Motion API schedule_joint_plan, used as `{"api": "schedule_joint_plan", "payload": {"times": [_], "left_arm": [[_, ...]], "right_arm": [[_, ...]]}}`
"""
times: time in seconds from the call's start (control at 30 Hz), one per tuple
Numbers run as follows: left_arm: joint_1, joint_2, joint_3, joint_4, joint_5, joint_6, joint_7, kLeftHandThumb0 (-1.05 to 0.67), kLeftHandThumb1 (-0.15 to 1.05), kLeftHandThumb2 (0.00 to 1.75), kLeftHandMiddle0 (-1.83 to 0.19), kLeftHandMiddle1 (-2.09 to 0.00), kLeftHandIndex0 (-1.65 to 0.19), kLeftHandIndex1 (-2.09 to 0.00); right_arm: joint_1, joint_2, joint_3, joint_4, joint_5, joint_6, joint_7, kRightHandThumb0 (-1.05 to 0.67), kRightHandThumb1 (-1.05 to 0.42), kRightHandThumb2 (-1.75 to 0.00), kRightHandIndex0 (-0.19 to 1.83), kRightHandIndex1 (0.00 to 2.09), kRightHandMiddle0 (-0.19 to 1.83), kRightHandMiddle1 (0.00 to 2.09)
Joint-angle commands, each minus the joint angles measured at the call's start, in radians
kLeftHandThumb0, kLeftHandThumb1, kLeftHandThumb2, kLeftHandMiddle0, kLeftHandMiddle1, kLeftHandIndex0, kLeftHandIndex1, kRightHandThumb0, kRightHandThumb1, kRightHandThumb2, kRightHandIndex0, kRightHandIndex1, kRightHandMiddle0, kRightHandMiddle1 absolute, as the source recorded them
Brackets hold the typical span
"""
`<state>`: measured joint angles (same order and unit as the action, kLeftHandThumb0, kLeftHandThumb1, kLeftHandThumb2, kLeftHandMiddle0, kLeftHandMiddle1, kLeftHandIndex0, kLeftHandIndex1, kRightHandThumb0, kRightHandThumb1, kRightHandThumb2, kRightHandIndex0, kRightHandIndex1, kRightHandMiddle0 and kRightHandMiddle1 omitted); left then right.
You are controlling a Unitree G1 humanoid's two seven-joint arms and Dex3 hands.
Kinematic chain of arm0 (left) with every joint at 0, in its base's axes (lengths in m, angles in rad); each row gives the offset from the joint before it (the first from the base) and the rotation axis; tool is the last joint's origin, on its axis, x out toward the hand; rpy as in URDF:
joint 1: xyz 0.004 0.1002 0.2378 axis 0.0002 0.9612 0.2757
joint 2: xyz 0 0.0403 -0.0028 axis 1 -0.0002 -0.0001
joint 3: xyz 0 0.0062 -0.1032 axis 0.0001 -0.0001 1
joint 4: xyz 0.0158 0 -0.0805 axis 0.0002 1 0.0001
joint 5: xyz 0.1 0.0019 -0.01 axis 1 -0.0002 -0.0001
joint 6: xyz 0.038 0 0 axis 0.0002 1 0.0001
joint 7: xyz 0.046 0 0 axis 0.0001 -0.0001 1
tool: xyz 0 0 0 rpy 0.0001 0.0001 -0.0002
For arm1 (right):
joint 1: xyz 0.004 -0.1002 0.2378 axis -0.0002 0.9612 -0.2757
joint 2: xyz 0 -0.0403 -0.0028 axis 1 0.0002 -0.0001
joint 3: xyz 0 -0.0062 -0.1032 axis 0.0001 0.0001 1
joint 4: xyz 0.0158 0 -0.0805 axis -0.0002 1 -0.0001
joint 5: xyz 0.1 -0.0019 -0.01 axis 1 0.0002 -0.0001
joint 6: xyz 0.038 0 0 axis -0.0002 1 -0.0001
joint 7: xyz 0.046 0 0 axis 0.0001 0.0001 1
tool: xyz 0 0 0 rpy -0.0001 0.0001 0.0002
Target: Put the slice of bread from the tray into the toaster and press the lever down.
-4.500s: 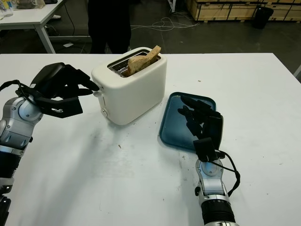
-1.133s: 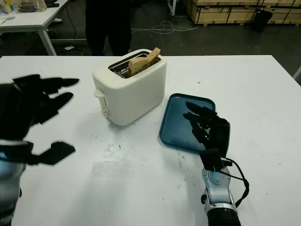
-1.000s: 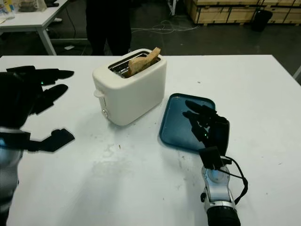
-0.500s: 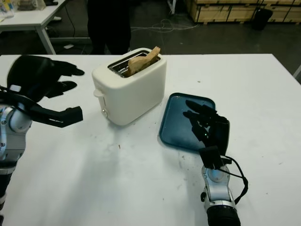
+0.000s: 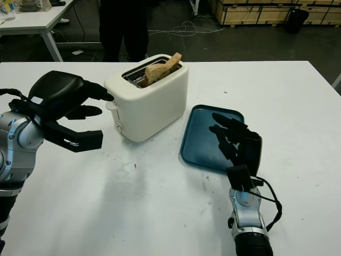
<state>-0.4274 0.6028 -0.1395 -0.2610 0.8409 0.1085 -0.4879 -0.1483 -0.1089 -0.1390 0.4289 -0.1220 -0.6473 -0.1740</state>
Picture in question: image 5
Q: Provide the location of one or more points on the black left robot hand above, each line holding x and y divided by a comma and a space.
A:
58, 88

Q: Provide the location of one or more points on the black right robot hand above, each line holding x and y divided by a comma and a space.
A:
247, 152

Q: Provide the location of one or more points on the slice of brown bread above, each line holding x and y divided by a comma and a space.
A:
160, 70

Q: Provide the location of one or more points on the blue plastic tray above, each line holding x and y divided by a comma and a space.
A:
202, 144

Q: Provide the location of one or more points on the white two-slot toaster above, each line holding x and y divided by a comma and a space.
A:
152, 112

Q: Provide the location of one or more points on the white paper sheet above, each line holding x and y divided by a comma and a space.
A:
77, 52

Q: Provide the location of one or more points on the white side table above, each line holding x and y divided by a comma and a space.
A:
32, 24

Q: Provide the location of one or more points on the person in dark clothes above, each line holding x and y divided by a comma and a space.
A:
122, 29

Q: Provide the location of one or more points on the printed drinking cup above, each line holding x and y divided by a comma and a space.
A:
6, 10

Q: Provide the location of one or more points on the black trash bin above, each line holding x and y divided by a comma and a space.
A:
298, 21

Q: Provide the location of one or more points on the stacked wooden crates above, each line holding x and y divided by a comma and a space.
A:
266, 10

